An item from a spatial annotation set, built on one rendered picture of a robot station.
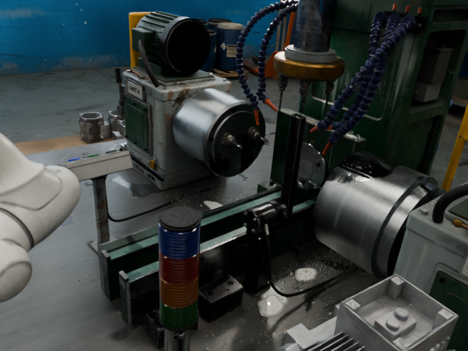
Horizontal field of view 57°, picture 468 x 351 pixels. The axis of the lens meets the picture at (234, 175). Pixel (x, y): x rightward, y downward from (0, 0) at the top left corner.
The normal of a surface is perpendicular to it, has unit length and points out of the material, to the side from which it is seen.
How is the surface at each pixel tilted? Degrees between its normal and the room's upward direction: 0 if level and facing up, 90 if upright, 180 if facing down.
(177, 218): 0
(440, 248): 90
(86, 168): 67
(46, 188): 62
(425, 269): 90
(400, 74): 90
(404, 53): 90
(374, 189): 40
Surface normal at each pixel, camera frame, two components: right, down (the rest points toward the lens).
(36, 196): 0.72, -0.14
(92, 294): 0.07, -0.89
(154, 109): -0.77, 0.23
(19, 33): 0.55, 0.40
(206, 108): -0.40, -0.59
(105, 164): 0.60, 0.00
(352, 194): -0.59, -0.33
